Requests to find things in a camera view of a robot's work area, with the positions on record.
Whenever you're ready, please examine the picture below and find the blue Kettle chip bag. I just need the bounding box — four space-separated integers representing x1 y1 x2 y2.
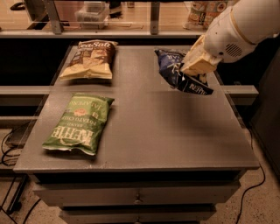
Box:
154 48 213 95

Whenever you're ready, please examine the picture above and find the brown sea salt chip bag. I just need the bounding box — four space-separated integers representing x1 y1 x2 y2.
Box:
59 39 118 81

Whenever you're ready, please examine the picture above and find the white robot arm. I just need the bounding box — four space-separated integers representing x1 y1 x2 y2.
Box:
181 0 280 75

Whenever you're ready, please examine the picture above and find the green Kettle jalapeno chip bag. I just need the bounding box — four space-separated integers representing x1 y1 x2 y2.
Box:
42 93 114 156

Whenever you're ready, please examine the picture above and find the metal shelf rail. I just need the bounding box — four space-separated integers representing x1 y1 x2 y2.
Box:
0 0 205 39

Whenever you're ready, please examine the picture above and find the colourful printed bag on shelf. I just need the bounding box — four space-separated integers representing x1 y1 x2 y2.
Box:
183 0 238 30

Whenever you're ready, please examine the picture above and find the black cables left floor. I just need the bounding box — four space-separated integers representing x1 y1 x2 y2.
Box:
0 121 42 224

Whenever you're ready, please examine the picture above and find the black cable right floor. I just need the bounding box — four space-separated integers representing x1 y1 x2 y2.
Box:
234 128 267 224

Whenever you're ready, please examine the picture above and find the drawer knob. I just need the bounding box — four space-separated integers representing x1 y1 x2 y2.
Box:
134 194 143 205

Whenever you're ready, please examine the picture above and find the grey drawer cabinet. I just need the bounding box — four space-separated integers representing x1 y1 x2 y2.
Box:
15 45 258 224

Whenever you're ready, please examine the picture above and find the clear plastic container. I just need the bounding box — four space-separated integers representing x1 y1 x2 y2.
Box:
74 1 109 30

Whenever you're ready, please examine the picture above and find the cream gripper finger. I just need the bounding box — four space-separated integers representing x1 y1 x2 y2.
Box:
180 57 218 76
183 50 198 65

